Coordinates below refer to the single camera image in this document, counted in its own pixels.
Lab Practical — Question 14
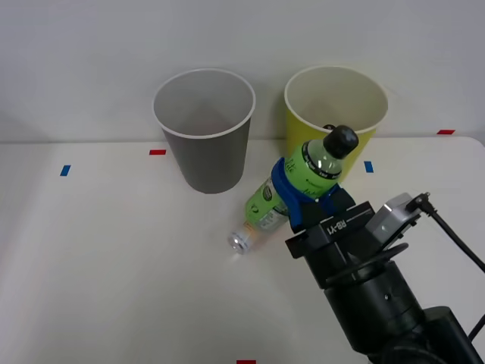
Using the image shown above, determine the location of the yellow-green plastic waste bin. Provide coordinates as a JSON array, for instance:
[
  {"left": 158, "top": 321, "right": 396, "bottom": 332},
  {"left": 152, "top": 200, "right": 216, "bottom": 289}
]
[{"left": 283, "top": 64, "right": 390, "bottom": 184}]

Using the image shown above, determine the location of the green plastic bottle black cap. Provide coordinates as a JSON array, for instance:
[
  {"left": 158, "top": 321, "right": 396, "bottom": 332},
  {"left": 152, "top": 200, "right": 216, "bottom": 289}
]
[{"left": 244, "top": 124, "right": 360, "bottom": 234}]

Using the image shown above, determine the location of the white and orange drink can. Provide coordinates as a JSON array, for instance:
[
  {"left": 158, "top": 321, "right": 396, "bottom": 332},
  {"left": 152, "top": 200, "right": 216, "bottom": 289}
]
[{"left": 227, "top": 221, "right": 267, "bottom": 255}]

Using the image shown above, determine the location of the grey plastic waste bin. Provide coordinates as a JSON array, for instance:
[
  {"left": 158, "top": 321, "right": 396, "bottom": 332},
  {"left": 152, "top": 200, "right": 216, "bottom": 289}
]
[{"left": 152, "top": 67, "right": 257, "bottom": 195}]

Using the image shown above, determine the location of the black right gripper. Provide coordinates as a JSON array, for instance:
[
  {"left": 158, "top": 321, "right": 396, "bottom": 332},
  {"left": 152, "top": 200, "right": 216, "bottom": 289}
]
[{"left": 270, "top": 157, "right": 395, "bottom": 290}]

